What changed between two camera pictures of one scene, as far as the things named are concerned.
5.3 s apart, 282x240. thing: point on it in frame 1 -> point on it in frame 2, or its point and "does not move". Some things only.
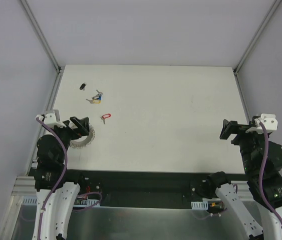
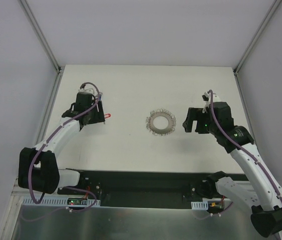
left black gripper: (71, 127) -> (97, 116)
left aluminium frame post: (41, 35) does not move
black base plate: (137, 188) does not move
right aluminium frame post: (271, 11) does not move
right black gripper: (239, 129) -> (197, 121)
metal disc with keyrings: (90, 138) -> (169, 129)
